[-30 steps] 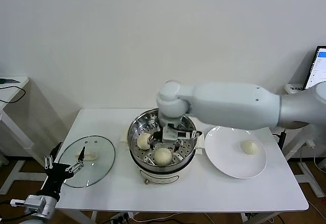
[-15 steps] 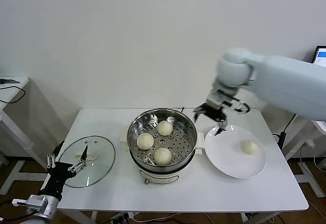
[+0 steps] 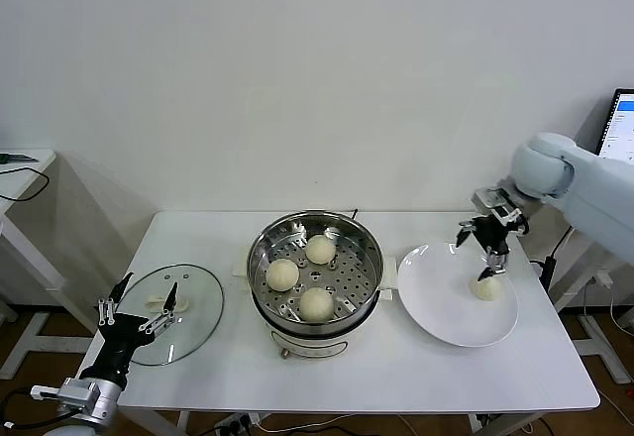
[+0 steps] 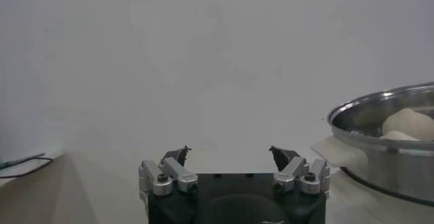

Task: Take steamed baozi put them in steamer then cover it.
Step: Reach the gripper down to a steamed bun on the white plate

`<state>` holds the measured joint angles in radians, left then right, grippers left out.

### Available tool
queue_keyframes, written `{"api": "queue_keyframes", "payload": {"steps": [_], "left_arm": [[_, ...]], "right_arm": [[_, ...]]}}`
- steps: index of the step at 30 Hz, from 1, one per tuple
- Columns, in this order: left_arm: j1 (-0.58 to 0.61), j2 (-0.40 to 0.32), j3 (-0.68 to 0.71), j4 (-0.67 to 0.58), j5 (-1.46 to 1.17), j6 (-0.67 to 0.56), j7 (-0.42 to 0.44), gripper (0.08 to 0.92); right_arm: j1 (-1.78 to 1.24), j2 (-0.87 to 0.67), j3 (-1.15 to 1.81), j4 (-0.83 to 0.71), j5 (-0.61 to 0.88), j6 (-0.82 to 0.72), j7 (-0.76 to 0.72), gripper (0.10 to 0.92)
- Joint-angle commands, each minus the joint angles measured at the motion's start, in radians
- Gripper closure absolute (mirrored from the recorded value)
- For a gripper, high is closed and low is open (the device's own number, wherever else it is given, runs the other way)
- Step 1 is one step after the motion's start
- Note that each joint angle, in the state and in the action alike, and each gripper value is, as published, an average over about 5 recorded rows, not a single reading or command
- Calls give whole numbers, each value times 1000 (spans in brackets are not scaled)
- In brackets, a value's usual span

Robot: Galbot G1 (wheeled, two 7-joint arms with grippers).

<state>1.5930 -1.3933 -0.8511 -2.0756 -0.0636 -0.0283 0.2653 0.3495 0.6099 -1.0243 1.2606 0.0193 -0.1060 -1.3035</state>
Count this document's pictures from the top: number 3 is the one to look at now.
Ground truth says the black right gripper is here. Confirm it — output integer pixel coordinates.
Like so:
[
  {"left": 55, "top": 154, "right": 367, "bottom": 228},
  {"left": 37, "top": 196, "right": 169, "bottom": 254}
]
[{"left": 456, "top": 213, "right": 512, "bottom": 284}]

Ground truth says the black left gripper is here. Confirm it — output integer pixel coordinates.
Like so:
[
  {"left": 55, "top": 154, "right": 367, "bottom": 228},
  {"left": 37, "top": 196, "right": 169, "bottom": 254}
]
[{"left": 78, "top": 272, "right": 178, "bottom": 382}]

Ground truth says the white steamed baozi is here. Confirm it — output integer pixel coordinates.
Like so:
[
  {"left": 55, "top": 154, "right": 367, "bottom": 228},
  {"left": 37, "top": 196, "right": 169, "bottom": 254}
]
[
  {"left": 468, "top": 274, "right": 504, "bottom": 303},
  {"left": 304, "top": 235, "right": 338, "bottom": 265},
  {"left": 299, "top": 286, "right": 336, "bottom": 322},
  {"left": 265, "top": 259, "right": 301, "bottom": 292}
]

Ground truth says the round glass lid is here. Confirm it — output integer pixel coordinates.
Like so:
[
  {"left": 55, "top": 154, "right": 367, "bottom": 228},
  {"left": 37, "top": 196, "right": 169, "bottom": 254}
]
[{"left": 116, "top": 264, "right": 225, "bottom": 367}]

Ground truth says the steel steamer pot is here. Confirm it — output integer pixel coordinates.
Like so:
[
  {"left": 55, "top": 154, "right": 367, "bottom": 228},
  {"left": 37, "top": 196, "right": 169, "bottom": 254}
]
[{"left": 232, "top": 210, "right": 400, "bottom": 328}]

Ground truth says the round white plate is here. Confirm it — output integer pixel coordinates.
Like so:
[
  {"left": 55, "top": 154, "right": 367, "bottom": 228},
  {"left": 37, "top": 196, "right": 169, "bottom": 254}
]
[{"left": 397, "top": 242, "right": 520, "bottom": 348}]

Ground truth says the white power strip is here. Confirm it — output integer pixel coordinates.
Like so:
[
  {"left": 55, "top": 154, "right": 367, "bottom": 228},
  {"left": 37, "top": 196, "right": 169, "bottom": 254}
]
[{"left": 215, "top": 413, "right": 263, "bottom": 433}]

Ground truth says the white side table with laptop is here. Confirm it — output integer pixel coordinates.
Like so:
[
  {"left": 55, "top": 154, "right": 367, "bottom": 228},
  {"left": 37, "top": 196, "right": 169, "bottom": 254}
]
[{"left": 549, "top": 230, "right": 634, "bottom": 385}]

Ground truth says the white electric cooker base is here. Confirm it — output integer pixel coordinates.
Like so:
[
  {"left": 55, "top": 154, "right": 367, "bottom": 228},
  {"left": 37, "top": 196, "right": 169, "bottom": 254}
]
[{"left": 232, "top": 267, "right": 397, "bottom": 361}]

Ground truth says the open grey laptop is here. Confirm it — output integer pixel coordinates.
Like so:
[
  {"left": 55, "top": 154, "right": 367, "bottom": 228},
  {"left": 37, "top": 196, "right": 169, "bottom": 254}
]
[{"left": 596, "top": 87, "right": 634, "bottom": 163}]

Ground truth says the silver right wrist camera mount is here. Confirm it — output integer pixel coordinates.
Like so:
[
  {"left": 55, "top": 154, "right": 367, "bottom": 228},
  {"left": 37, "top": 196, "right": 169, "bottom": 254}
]
[{"left": 472, "top": 186, "right": 529, "bottom": 235}]

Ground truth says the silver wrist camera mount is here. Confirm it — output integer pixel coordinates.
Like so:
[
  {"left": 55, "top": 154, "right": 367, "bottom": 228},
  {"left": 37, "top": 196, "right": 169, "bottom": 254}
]
[
  {"left": 472, "top": 186, "right": 529, "bottom": 235},
  {"left": 29, "top": 376, "right": 103, "bottom": 417}
]

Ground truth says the black laptop charger cable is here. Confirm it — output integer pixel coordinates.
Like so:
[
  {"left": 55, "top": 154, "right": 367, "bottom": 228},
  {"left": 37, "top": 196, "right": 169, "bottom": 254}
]
[{"left": 529, "top": 227, "right": 572, "bottom": 292}]

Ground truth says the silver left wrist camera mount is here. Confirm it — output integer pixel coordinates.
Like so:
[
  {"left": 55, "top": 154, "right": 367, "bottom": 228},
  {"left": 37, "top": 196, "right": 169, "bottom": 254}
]
[{"left": 29, "top": 376, "right": 103, "bottom": 417}]

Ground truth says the thin black looped cable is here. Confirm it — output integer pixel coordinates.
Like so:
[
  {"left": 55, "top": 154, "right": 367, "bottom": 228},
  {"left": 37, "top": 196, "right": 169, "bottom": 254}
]
[{"left": 0, "top": 165, "right": 52, "bottom": 204}]

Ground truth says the white side table with cable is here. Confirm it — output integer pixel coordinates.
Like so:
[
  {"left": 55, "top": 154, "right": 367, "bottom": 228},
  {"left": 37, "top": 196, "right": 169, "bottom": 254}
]
[{"left": 0, "top": 148, "right": 103, "bottom": 381}]

